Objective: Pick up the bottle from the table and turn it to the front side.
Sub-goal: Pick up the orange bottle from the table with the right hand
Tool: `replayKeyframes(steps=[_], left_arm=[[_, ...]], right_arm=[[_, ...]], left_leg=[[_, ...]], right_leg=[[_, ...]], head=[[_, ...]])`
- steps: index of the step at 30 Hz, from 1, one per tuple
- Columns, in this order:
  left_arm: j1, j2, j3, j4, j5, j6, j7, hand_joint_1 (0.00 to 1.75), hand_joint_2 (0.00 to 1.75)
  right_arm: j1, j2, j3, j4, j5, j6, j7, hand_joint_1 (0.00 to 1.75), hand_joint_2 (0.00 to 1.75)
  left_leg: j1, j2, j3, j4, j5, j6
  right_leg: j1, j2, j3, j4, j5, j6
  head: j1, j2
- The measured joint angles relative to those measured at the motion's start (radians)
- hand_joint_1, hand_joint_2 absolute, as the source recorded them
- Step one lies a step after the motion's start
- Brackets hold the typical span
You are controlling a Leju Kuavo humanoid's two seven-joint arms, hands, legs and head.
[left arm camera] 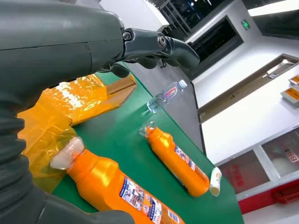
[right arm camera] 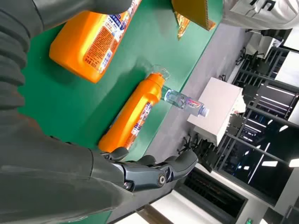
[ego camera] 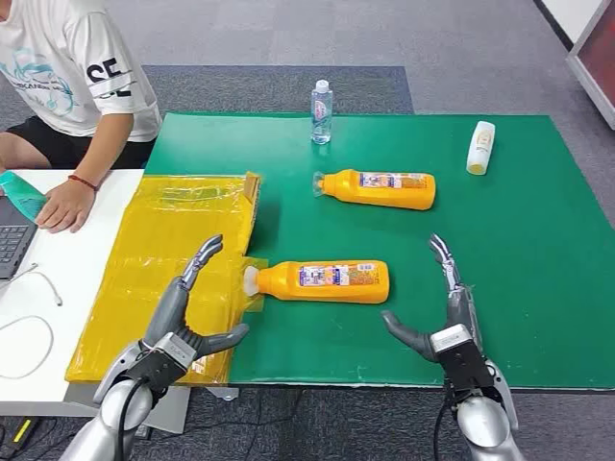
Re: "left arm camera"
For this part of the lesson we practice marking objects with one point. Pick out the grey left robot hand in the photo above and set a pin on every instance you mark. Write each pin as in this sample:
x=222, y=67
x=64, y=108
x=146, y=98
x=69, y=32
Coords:
x=58, y=37

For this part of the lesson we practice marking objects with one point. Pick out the orange bottle with clear cap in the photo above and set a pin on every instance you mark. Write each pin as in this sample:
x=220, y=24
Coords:
x=173, y=157
x=107, y=185

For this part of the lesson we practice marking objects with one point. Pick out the clear plastic water bottle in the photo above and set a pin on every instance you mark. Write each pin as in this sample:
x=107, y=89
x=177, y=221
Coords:
x=163, y=95

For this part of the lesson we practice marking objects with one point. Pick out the small white bottle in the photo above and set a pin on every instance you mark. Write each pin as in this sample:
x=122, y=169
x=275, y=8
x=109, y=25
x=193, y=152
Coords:
x=215, y=182

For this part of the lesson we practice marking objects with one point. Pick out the yellow film covered cardboard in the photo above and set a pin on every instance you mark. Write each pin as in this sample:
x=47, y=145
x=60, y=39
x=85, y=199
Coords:
x=69, y=102

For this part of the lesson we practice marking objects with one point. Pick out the green table mat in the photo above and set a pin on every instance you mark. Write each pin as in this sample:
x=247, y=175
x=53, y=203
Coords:
x=121, y=136

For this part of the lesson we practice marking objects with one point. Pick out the dark glass doorway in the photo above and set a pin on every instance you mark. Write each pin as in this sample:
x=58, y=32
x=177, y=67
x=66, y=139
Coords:
x=214, y=40

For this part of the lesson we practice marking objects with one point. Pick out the green exit sign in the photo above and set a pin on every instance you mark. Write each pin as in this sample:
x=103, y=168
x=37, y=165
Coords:
x=245, y=24

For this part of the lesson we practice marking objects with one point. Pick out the white framed red cabinet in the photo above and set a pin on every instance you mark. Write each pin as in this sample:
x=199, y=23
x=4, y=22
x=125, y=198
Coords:
x=268, y=173

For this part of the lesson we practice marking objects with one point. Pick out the orange framed wall panel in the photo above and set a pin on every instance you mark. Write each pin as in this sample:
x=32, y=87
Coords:
x=291, y=94
x=295, y=79

